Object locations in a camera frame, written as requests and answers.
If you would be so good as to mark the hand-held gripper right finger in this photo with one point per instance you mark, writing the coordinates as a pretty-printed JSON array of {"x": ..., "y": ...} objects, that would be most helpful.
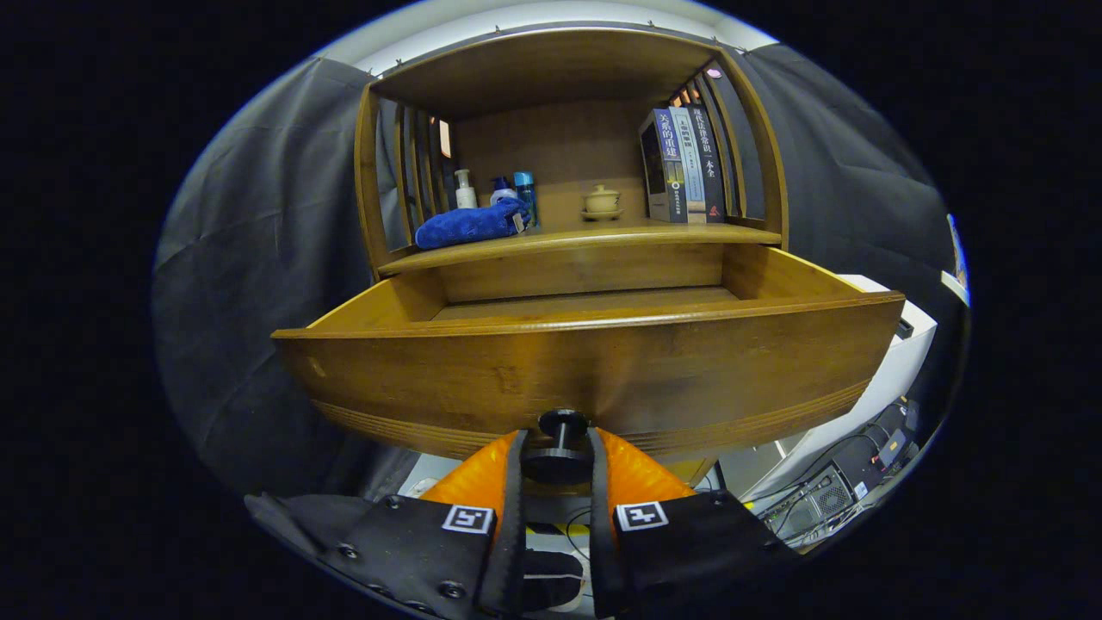
[{"x": 600, "y": 534}]

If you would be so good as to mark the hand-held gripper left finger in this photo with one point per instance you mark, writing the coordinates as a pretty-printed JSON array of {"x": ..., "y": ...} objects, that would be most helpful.
[{"x": 514, "y": 534}]

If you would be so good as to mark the wooden drawer with black knob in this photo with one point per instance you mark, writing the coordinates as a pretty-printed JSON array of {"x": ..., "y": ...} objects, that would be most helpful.
[{"x": 603, "y": 362}]

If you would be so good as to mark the wooden countertop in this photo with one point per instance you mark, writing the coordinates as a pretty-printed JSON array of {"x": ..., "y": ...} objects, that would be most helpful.
[{"x": 568, "y": 234}]

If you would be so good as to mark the wooden cabinet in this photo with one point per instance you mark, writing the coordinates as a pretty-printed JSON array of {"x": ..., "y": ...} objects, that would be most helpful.
[{"x": 534, "y": 69}]

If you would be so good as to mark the black computer case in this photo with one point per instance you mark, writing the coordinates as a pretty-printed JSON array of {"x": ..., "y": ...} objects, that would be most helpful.
[{"x": 826, "y": 499}]

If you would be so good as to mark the black device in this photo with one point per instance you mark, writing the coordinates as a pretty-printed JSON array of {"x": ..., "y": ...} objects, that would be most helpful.
[{"x": 895, "y": 448}]

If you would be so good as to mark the blue folded towel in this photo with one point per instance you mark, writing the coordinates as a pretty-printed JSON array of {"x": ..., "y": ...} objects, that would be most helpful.
[{"x": 469, "y": 226}]

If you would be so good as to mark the white box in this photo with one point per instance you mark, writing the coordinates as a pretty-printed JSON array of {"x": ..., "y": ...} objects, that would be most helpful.
[{"x": 887, "y": 379}]

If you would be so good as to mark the beige lidded teacup with saucer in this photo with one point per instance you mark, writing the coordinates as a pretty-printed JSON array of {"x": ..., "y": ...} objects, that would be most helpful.
[{"x": 601, "y": 203}]

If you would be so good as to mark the white lotion bottle blue cap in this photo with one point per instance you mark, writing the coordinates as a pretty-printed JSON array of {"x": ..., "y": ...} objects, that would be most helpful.
[{"x": 503, "y": 195}]

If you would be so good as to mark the blue translucent bottle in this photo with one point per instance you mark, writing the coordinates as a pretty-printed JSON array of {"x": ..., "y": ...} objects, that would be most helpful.
[{"x": 525, "y": 194}]

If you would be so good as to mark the white pump bottle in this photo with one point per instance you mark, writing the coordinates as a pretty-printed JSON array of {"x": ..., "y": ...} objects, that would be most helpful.
[{"x": 466, "y": 196}]

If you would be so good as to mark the book with blue spine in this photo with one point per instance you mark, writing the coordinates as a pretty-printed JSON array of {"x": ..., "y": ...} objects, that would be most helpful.
[{"x": 670, "y": 164}]

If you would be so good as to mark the book with pale spine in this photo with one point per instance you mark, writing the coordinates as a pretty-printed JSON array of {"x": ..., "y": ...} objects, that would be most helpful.
[{"x": 691, "y": 164}]

